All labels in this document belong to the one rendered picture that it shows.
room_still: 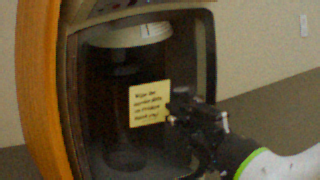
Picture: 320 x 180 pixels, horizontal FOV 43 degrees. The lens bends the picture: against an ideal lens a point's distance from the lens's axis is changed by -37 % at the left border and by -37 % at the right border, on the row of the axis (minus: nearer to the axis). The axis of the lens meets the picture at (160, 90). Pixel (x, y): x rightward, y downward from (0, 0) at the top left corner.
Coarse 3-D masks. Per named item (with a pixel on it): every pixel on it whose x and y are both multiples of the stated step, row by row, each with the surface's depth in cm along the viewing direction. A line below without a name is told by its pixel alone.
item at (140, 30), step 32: (96, 32) 96; (128, 32) 99; (160, 32) 103; (192, 32) 106; (96, 64) 99; (128, 64) 102; (160, 64) 105; (192, 64) 108; (96, 96) 101; (128, 96) 104; (192, 96) 111; (96, 128) 103; (128, 128) 107; (160, 128) 110; (96, 160) 106; (128, 160) 110; (160, 160) 113; (192, 160) 118
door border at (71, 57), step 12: (72, 36) 93; (72, 48) 94; (72, 60) 95; (72, 72) 96; (72, 84) 97; (72, 96) 98; (72, 108) 99; (72, 132) 100; (84, 156) 104; (84, 168) 105
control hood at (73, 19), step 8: (72, 0) 88; (80, 0) 84; (88, 0) 83; (96, 0) 85; (184, 0) 100; (192, 0) 101; (200, 0) 102; (208, 0) 102; (216, 0) 103; (72, 8) 88; (80, 8) 85; (88, 8) 86; (128, 8) 95; (72, 16) 89; (80, 16) 88; (72, 24) 90
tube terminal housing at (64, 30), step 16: (64, 0) 94; (64, 16) 94; (112, 16) 97; (64, 32) 94; (64, 48) 95; (64, 64) 96; (64, 80) 97; (64, 96) 99; (64, 112) 102; (64, 128) 106; (64, 144) 111; (80, 176) 107
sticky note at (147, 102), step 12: (144, 84) 105; (156, 84) 106; (168, 84) 107; (132, 96) 105; (144, 96) 106; (156, 96) 107; (168, 96) 108; (132, 108) 106; (144, 108) 107; (156, 108) 108; (132, 120) 107; (144, 120) 108; (156, 120) 109
